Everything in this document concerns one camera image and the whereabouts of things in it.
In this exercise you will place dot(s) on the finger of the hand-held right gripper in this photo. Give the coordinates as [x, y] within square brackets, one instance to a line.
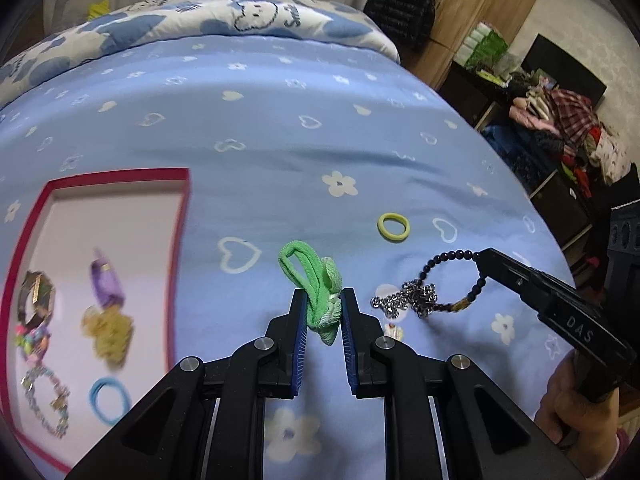
[510, 266]
[527, 294]

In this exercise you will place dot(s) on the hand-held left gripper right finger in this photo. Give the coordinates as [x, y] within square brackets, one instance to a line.
[347, 345]

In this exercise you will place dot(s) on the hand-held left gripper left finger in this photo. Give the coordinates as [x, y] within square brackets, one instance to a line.
[300, 345]

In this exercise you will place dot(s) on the red shallow box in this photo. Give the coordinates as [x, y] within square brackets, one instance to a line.
[150, 240]

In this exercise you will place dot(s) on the yellow scrunchie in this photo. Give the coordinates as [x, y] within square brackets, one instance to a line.
[107, 332]

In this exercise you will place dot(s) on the purple hair clip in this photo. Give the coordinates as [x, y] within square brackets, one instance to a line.
[106, 285]

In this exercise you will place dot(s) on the gold bangle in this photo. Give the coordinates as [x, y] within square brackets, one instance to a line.
[35, 300]

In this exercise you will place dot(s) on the person's right forearm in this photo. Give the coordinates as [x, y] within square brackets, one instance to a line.
[620, 460]

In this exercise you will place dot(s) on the person's right hand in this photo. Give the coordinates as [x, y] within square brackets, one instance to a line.
[570, 415]

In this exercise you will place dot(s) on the dark blue plastic crate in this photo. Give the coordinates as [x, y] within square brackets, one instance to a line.
[625, 245]

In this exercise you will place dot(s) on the pile of clothes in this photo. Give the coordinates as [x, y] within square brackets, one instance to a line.
[575, 120]

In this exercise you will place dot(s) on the dark cabinet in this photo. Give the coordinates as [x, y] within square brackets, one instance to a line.
[470, 95]

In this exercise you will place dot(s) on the blue floral bed sheet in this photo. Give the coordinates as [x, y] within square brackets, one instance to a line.
[300, 150]

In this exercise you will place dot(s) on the black television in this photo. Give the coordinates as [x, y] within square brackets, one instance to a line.
[565, 65]

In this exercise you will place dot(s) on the stack of tissue packs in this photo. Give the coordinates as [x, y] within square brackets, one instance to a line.
[480, 45]

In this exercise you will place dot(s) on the blue cloud patterned pillow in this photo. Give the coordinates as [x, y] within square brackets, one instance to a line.
[200, 20]

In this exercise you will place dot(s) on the yellow-green soft toy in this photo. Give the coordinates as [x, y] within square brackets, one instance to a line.
[98, 9]

